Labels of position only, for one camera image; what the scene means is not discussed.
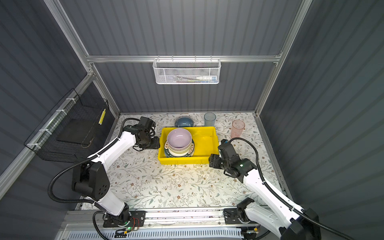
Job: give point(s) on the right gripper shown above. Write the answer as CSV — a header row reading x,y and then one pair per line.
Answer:
x,y
214,157

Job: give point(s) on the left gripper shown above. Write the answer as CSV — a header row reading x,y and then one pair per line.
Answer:
x,y
155,144

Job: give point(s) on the green rim lettered plate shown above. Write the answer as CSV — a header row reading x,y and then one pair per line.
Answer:
x,y
168,156

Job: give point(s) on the yellow plastic bin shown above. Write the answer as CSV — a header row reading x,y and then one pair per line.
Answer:
x,y
206,143

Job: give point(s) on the purple ceramic bowl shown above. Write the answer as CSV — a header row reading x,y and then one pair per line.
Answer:
x,y
179,139

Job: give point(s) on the green ceramic bowl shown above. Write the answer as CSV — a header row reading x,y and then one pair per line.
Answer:
x,y
180,151

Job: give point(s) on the dark blue ceramic bowl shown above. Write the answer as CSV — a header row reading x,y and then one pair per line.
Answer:
x,y
184,122

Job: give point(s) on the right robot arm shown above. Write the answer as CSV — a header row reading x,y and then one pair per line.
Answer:
x,y
270,198

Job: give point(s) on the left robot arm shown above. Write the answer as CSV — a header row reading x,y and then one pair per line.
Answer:
x,y
91,180

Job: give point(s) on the pink translucent cup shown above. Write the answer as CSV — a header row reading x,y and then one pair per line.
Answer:
x,y
237,128

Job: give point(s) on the grey translucent cup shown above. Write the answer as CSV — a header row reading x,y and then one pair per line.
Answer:
x,y
209,119

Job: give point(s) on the yellow tag on basket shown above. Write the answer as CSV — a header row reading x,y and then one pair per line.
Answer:
x,y
102,116

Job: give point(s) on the items in white basket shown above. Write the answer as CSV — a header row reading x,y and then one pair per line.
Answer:
x,y
193,79

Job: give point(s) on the white wire mesh basket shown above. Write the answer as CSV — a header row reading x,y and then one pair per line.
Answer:
x,y
185,67

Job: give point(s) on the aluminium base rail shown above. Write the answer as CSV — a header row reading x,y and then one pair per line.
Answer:
x,y
150,219

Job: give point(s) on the black wire basket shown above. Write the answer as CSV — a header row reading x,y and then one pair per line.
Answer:
x,y
72,133

